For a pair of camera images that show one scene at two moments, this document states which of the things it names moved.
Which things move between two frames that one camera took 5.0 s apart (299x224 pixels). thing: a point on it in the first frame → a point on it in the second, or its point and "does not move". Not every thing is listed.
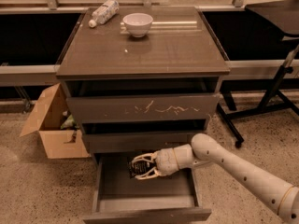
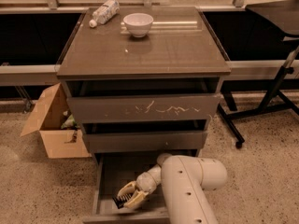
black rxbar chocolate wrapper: [139, 167] → [121, 200]
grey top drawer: [146, 106] does not move
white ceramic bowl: [138, 24] does not move
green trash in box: [70, 123] does not move
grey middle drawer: [135, 141] does not move
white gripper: [165, 162] → [144, 183]
